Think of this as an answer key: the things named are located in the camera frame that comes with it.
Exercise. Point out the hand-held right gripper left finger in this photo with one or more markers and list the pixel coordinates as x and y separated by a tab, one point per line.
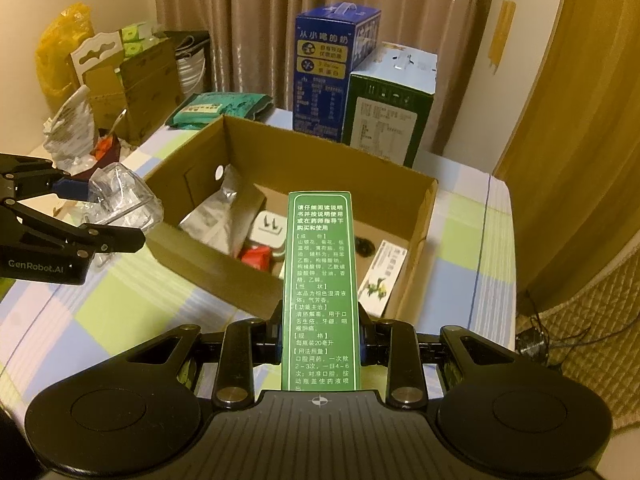
265	334

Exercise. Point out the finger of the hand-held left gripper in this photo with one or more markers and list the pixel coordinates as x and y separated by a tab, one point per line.
115	241
72	190

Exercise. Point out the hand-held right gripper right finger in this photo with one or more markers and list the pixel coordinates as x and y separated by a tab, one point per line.
375	336

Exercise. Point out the clear plastic bag with rings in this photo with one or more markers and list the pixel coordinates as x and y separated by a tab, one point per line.
125	195

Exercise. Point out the long white plant-print medicine box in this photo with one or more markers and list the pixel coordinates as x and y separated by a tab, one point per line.
385	280

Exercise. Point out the green medicine box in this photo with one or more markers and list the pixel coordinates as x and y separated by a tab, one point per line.
320	285

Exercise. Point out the small red packet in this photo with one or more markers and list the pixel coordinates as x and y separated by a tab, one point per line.
257	257

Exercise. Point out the white plastic adapter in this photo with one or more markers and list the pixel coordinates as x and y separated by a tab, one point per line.
265	232

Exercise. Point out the silver foil pouch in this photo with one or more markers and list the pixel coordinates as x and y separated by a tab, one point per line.
220	225

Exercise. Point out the checked cloth covered desktop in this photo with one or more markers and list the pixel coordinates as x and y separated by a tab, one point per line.
450	285

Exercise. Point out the dark wooden tray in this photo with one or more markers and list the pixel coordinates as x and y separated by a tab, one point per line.
107	147

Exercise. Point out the crumpled silvery plastic bag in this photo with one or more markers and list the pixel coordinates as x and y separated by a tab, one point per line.
70	125

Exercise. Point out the brown storage cardboard box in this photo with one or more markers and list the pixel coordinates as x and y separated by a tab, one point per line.
145	95

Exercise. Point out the white cardboard hanger flap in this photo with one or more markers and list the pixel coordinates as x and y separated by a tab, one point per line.
95	57

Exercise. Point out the yellow plastic bag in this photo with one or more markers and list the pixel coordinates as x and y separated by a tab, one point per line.
60	50

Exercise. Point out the light green small packets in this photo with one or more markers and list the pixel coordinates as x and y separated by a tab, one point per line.
135	40

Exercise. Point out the dark bag with white dishes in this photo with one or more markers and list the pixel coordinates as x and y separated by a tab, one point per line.
190	70

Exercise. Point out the dark green flat packet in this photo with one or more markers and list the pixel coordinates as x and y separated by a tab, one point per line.
220	107

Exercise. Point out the dark green carton case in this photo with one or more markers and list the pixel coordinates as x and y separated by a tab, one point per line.
385	120

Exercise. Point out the beige curtain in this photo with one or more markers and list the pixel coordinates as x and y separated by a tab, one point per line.
250	20

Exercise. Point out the blue milk carton case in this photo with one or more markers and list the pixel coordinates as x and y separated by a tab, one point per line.
320	75

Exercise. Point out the yellow wooden door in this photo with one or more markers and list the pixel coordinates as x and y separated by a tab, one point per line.
575	110

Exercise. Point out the yellow wall hanging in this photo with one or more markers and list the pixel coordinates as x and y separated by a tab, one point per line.
502	35

